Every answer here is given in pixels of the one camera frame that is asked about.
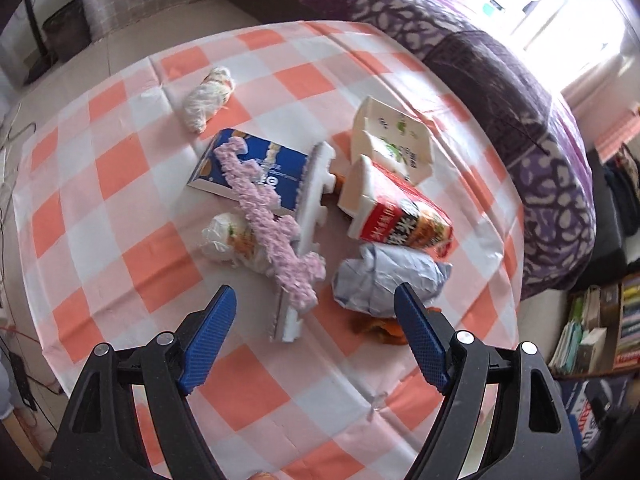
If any pink curtain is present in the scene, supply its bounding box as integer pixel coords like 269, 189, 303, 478
562, 72, 640, 156

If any orange white checked tablecloth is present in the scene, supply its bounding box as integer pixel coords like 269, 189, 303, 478
12, 20, 526, 480

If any pile of dark clothes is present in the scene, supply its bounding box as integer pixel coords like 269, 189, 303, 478
602, 145, 640, 236

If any black power strip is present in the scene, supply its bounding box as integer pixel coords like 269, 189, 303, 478
9, 352, 36, 411

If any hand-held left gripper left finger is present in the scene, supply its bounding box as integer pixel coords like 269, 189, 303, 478
45, 285, 237, 480

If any white bag red print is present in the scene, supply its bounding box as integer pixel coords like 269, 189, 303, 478
555, 375, 632, 456

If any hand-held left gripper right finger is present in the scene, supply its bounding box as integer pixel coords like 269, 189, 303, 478
394, 284, 583, 480

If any blue cardboard box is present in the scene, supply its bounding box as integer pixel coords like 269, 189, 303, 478
186, 128, 312, 216

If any white carton green print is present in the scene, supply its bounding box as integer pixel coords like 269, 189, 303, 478
350, 96, 435, 186

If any crumpled white plastic wrapper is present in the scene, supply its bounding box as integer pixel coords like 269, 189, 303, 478
181, 66, 236, 134

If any row of books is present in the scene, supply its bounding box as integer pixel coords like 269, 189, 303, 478
550, 275, 640, 373

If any white plastic bag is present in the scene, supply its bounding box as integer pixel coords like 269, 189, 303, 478
201, 212, 273, 273

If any wooden bookshelf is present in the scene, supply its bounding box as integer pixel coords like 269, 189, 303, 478
547, 270, 640, 378

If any grey paper bag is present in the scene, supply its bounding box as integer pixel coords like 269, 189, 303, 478
332, 242, 453, 318

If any red white drink carton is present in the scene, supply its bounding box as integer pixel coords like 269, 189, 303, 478
337, 155, 453, 261

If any white foam piece pink fluff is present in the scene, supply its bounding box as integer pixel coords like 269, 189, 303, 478
214, 140, 335, 343

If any dark mesh basket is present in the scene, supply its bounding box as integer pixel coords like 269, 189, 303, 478
42, 2, 93, 63

